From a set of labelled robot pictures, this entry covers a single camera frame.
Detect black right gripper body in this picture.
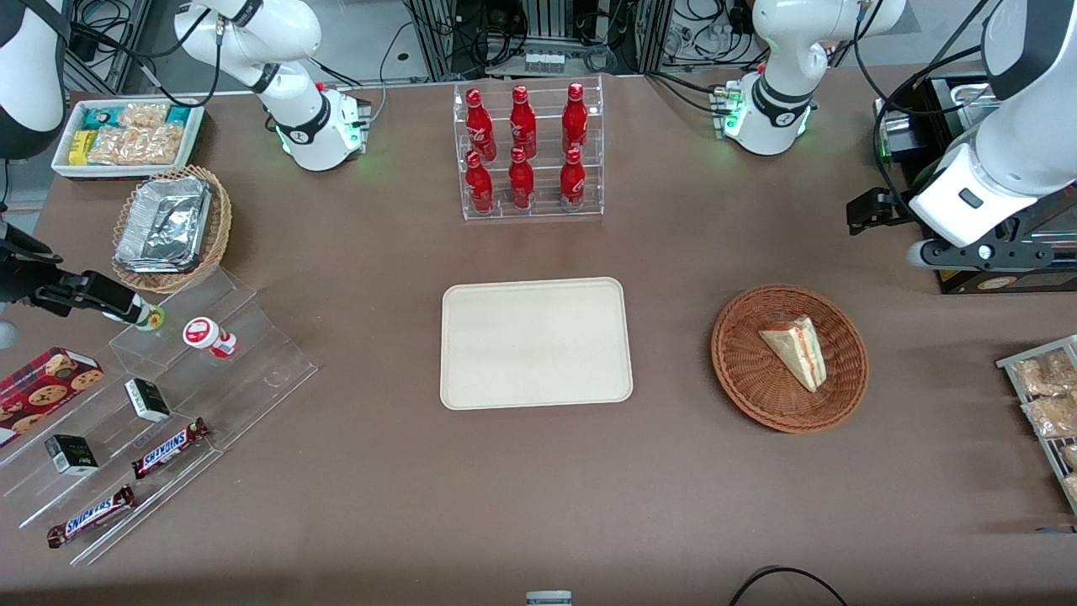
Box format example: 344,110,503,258
0,221,85,308

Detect triangle sandwich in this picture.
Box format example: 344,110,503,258
759,316,829,394

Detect light wicker basket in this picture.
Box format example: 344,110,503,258
111,165,233,295

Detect round brown wicker basket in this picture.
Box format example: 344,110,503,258
711,284,869,434

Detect beige rectangular tray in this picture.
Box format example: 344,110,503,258
440,277,634,412

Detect stacked aluminium foil trays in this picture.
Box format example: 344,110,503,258
114,176,212,274

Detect red cookie box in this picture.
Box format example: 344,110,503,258
0,346,105,448

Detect red white yogurt bottle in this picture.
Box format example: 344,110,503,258
183,316,239,360

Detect black glass display case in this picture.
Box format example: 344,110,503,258
873,74,1077,295

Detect small black box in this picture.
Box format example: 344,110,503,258
45,433,100,477
125,378,172,423

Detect white snack bin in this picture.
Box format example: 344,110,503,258
51,98,206,180

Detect large clear cracker bag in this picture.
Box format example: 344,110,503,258
88,124,187,166

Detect clear acrylic stepped stand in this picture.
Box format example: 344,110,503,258
0,268,320,566

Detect Snickers chocolate bar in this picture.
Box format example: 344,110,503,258
131,417,212,481
46,484,137,550

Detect small clear cracker bag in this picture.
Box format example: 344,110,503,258
118,102,172,130

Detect red cola bottle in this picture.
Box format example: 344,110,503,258
508,146,537,210
510,85,539,160
465,151,496,215
560,147,587,212
562,82,590,156
465,88,498,162

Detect clear acrylic bottle rack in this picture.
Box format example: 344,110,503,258
453,75,605,222

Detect metal wire rack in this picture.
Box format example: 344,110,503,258
996,334,1077,516

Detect black cable loop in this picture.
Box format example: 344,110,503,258
728,566,851,606

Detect aluminium equipment frame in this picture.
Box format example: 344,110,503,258
404,0,674,82

